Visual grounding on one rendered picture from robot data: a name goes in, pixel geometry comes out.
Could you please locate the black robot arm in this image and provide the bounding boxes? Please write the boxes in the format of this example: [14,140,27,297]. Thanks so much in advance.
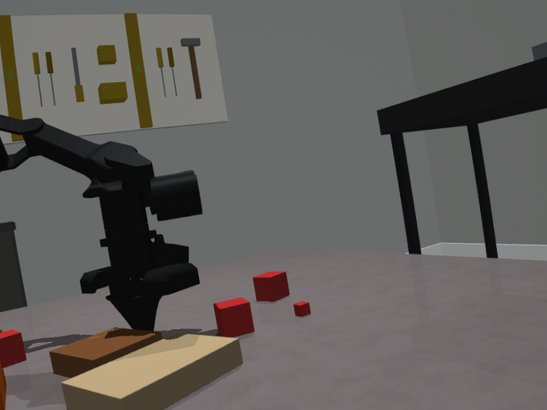
[0,115,203,267]

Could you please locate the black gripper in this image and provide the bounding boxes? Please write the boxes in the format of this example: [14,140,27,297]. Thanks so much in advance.
[80,223,200,331]

